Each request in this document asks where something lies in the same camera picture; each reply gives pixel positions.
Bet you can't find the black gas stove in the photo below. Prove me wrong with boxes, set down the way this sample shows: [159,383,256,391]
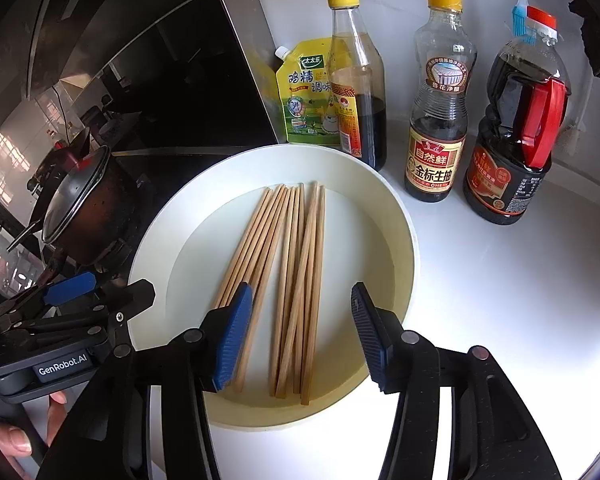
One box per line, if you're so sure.
[0,150,181,321]

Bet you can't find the red-handled soy sauce jug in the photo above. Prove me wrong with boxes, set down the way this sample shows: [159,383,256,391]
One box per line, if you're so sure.
[462,6,572,226]

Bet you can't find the bunch of wooden chopsticks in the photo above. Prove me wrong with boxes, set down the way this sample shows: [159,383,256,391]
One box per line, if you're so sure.
[211,181,327,406]

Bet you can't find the person's left hand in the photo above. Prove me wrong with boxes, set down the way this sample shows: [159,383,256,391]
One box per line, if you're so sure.
[0,390,68,471]

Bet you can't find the yellow-capped soy sauce bottle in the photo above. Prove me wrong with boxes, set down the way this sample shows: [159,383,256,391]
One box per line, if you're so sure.
[404,0,478,204]

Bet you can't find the white round basin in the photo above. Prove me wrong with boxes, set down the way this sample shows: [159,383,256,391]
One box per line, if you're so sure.
[127,144,421,430]

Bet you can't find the white long-handled utensil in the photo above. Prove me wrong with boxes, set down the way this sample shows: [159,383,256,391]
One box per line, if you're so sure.
[562,60,593,157]

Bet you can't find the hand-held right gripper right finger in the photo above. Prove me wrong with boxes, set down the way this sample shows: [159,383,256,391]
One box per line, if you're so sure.
[350,281,563,480]

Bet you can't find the yellow seasoning pouch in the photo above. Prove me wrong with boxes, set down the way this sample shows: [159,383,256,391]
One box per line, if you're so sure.
[274,37,338,147]

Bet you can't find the black glass range hood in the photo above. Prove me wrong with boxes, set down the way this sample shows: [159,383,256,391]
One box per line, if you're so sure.
[0,0,281,161]

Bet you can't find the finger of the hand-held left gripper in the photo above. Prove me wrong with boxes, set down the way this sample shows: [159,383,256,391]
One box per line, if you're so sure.
[0,271,100,321]
[0,280,157,346]

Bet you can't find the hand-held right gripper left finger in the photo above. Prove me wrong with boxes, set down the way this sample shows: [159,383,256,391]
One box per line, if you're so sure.
[35,282,255,480]

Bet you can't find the blue silicone basting brush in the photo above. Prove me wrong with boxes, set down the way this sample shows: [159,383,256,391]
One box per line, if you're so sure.
[510,0,537,46]

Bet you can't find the yellow-capped vinegar bottle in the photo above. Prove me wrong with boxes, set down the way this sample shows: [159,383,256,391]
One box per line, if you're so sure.
[325,0,388,171]

